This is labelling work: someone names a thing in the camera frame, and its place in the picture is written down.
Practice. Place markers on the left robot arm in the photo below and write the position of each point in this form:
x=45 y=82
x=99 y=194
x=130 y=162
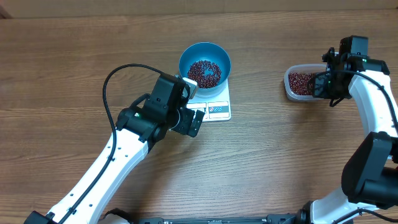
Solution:
x=138 y=127

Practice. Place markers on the clear plastic container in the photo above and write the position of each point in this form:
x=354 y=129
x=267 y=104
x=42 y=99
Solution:
x=303 y=68

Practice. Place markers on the white digital kitchen scale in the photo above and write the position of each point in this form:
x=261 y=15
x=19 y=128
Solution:
x=214 y=102

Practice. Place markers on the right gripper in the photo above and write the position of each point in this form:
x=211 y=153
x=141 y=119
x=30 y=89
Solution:
x=319 y=81

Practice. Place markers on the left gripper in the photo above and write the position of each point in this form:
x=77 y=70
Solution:
x=185 y=126

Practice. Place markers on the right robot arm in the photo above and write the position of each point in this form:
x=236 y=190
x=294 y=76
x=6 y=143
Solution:
x=367 y=185

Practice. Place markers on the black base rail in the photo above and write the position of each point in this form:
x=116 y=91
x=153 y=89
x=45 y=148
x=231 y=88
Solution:
x=217 y=220

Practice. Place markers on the blue bowl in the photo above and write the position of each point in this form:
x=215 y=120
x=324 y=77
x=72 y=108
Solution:
x=205 y=51

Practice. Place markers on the red beans in bowl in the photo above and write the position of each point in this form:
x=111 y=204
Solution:
x=207 y=74

